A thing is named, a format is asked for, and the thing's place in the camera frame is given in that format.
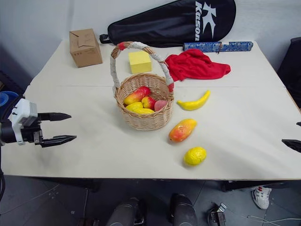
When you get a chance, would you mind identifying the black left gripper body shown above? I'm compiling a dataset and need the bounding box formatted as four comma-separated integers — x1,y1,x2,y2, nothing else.
20,113,45,146

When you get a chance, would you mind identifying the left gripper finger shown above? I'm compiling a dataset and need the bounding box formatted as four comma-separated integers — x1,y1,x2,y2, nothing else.
41,135,78,148
37,112,72,122

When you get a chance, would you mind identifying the blue round container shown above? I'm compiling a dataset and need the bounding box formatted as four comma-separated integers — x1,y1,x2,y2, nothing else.
0,91,19,118

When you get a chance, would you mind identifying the black chair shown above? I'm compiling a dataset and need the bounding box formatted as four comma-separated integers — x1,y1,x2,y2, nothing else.
277,37,301,109

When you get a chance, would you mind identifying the white red sneaker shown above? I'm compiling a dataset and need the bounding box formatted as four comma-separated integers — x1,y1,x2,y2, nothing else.
252,186,272,210

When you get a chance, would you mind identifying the brown cardboard box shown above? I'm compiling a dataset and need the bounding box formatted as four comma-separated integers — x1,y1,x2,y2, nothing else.
69,28,103,68

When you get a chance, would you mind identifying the yellow lemon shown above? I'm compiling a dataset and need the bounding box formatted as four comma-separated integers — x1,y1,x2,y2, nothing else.
183,146,207,167
125,102,144,113

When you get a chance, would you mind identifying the long red yellow mango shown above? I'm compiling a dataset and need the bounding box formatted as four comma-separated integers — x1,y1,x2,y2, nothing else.
123,86,151,105

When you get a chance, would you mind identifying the yellow banana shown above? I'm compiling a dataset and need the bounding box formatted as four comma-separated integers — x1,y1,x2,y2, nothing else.
135,107,155,115
176,90,211,111

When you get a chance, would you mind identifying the small red yellow apple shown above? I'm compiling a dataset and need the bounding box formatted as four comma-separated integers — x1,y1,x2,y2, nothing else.
141,96,157,110

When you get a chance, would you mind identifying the yellow sponge block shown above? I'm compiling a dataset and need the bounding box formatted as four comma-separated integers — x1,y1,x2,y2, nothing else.
128,52,152,74

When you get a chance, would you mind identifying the pink peach slice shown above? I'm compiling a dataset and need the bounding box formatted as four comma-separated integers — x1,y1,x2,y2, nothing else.
154,100,168,112

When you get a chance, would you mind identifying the orange yellow mango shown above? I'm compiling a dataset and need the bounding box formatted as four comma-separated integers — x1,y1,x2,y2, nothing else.
168,118,198,143

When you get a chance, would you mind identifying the red cloth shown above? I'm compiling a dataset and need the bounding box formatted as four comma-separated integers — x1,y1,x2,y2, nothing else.
164,48,232,82

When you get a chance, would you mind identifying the black Kason racket bag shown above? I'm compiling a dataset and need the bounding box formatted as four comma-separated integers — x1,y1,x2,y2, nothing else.
99,0,237,48

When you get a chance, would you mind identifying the black table frame bar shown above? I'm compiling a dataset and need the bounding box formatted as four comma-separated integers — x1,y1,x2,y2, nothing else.
32,177,101,192
222,180,293,193

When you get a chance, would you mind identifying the black cable bundle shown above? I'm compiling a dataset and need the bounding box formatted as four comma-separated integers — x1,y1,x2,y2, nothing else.
0,168,7,215

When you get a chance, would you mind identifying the white floor cable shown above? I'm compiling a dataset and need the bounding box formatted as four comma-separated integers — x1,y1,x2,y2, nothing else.
246,214,301,225

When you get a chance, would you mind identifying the wicker basket with handle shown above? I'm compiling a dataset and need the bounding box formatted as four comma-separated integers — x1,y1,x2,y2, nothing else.
110,41,176,131

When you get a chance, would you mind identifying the metal caster bracket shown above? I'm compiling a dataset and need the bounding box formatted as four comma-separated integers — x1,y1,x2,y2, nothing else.
210,202,228,226

